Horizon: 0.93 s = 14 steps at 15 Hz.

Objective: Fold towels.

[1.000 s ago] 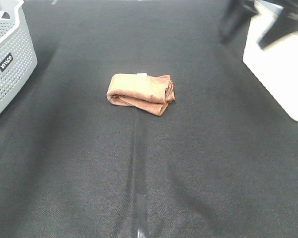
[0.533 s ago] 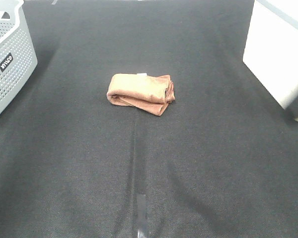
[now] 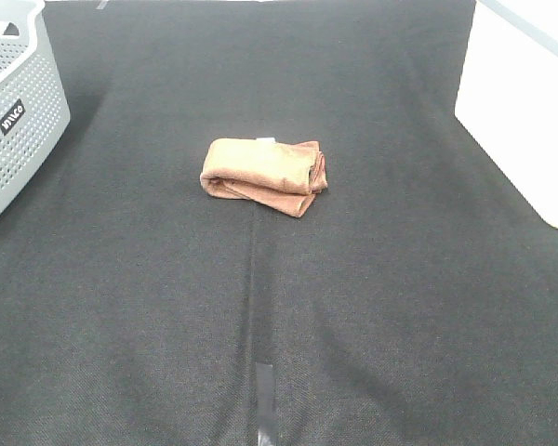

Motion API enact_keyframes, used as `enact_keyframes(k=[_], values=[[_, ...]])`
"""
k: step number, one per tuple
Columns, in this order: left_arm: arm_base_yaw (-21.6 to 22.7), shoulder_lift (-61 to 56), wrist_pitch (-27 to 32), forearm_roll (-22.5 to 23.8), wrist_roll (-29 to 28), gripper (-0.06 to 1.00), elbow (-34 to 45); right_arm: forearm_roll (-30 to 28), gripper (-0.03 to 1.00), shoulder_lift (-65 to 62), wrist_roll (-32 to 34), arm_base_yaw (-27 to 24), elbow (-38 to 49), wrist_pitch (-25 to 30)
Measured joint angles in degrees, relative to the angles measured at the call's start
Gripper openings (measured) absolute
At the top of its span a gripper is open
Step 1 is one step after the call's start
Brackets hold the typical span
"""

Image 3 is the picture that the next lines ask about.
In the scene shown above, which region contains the brown towel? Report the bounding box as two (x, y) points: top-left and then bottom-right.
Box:
(199, 138), (328, 217)

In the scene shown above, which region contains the black table cloth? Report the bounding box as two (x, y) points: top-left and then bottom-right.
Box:
(0, 1), (558, 445)

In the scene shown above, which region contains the white woven storage box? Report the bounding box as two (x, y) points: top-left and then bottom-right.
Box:
(455, 1), (558, 229)

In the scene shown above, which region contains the grey perforated laundry basket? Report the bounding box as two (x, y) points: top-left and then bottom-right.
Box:
(0, 1), (71, 215)

